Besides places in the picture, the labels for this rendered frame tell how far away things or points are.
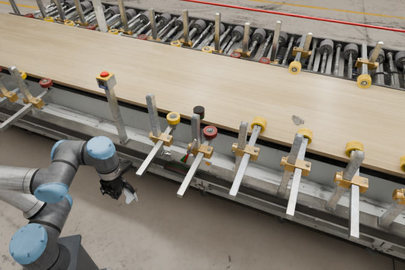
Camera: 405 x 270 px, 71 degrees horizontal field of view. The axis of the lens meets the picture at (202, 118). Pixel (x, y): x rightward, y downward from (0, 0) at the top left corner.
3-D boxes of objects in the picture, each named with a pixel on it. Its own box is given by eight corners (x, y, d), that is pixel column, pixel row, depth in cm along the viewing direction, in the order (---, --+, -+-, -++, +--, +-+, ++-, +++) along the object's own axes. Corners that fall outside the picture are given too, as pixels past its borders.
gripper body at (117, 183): (102, 196, 118) (94, 179, 110) (114, 179, 124) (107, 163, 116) (118, 201, 116) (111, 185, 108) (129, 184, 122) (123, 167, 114)
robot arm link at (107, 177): (104, 153, 114) (125, 160, 111) (107, 161, 117) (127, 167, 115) (90, 170, 108) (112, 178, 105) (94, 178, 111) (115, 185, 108)
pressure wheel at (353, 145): (361, 146, 139) (343, 148, 144) (365, 158, 142) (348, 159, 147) (361, 138, 143) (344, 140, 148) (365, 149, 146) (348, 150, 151)
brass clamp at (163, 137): (169, 148, 163) (168, 142, 160) (149, 141, 167) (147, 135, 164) (173, 140, 168) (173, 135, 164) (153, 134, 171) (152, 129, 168)
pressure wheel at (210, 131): (214, 149, 165) (214, 136, 157) (201, 146, 167) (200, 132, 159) (219, 140, 170) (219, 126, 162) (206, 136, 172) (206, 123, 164)
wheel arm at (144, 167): (142, 179, 148) (140, 175, 145) (136, 177, 149) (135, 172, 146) (178, 125, 177) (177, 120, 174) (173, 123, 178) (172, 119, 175)
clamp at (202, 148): (210, 160, 156) (210, 153, 153) (187, 152, 160) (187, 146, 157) (213, 152, 160) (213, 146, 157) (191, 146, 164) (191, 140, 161)
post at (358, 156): (330, 214, 149) (365, 156, 116) (323, 212, 150) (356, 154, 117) (331, 208, 151) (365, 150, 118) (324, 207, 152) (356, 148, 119)
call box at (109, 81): (109, 91, 150) (106, 79, 144) (99, 88, 152) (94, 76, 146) (117, 84, 154) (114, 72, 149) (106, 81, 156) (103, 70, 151)
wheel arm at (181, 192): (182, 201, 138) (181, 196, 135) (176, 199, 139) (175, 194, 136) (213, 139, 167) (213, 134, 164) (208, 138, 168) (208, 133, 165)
